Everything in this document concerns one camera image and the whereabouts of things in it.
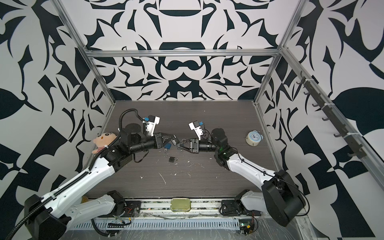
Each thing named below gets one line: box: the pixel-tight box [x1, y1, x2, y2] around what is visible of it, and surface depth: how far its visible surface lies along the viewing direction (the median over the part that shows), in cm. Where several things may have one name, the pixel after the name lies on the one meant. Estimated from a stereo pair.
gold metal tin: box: [170, 198, 191, 212], surface depth 73 cm
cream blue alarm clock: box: [245, 130, 264, 147], surface depth 98 cm
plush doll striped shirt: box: [91, 132, 118, 154], surface depth 91 cm
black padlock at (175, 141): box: [171, 134, 180, 146], surface depth 71 cm
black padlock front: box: [166, 153, 175, 163], surface depth 92 cm
